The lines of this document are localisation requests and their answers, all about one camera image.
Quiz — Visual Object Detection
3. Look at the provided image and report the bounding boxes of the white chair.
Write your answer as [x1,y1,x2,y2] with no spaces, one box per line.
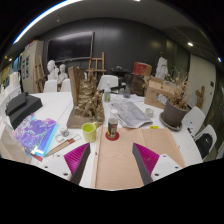
[194,124,218,159]
[181,105,207,136]
[43,79,58,94]
[97,74,120,92]
[59,78,73,93]

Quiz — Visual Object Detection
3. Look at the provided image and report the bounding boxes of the colourful printed book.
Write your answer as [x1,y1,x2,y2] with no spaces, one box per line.
[12,113,58,158]

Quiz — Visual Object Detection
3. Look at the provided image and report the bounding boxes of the grey pot with dried plant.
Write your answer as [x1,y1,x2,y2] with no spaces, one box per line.
[162,66,191,128]

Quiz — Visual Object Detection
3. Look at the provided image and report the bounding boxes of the white cabinet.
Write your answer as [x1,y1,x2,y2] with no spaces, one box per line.
[20,40,45,94]

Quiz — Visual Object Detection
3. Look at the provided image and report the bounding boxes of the golden figure sculpture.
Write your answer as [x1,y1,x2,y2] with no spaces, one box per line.
[66,65,106,129]

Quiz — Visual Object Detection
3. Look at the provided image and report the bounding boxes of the small white-lidded jar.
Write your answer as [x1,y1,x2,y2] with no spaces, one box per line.
[59,125,70,138]

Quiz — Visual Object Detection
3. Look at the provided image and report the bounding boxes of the wooden easel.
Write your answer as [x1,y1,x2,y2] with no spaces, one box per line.
[87,51,107,81]
[33,54,48,93]

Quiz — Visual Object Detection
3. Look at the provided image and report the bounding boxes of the black flat box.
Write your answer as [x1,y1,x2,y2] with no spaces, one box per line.
[9,94,44,130]
[4,92,29,116]

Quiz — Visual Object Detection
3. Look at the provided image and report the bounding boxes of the light wooden tray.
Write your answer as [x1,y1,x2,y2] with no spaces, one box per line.
[90,125,187,191]

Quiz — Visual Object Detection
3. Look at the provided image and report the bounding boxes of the clear white-capped drink bottle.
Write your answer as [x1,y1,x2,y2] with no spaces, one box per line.
[107,108,120,139]

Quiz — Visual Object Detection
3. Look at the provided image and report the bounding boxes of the brown cardboard box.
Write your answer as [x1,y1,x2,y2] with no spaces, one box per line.
[143,77,176,109]

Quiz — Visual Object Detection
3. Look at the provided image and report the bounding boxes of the small white ring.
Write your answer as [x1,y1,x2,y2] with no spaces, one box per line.
[54,133,65,144]

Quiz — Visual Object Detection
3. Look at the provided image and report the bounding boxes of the long white ceiling light strip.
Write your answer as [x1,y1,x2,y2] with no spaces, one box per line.
[13,0,84,44]

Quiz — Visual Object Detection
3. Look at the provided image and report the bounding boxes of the plastic-wrapped newspaper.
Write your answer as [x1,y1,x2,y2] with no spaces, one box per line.
[109,99,154,129]

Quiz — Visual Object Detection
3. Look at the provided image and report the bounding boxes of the black wall screen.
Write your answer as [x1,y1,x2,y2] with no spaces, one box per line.
[46,30,95,63]

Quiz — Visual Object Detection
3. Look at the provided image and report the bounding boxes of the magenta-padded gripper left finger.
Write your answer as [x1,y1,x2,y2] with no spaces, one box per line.
[42,142,92,186]

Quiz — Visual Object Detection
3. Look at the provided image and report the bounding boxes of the wooden-handled wire loop tool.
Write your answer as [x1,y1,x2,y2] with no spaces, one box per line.
[44,133,83,158]

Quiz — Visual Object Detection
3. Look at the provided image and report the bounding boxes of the dark brown woven basket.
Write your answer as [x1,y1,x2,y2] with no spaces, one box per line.
[124,73,146,97]

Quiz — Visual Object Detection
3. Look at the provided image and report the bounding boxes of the grey glass bottle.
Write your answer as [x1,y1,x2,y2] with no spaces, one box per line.
[123,84,132,99]

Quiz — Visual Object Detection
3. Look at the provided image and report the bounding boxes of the small glass cup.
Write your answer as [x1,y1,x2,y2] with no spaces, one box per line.
[144,107,155,118]

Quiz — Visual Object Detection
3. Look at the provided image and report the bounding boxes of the beige canvas board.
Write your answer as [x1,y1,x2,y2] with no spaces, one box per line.
[0,125,33,164]

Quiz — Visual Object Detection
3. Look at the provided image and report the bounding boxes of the white plaster bust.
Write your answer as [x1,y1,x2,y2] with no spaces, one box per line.
[46,59,60,81]
[58,63,69,84]

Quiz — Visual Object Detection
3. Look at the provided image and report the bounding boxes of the white green-labelled spray bottle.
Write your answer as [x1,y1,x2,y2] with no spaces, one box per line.
[103,81,112,103]

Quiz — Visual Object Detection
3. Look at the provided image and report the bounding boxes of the red box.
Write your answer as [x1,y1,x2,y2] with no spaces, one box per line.
[133,61,153,77]

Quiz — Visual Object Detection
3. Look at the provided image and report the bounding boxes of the grey plant saucer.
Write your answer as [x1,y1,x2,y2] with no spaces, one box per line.
[159,111,184,132]

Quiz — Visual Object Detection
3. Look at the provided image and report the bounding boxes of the black backpack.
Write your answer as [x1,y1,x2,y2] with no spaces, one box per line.
[196,133,214,158]

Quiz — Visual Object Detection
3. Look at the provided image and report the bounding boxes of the yellow-green mug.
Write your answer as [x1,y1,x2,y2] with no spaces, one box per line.
[81,121,99,144]

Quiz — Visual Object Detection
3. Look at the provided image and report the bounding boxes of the white plaster statue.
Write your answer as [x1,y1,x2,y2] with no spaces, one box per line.
[155,56,169,80]

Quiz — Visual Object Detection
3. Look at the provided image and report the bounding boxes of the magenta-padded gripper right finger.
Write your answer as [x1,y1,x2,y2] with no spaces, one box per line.
[132,142,184,186]

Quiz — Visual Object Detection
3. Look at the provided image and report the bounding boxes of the wooden wall figure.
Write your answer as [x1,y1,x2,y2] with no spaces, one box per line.
[195,85,206,109]

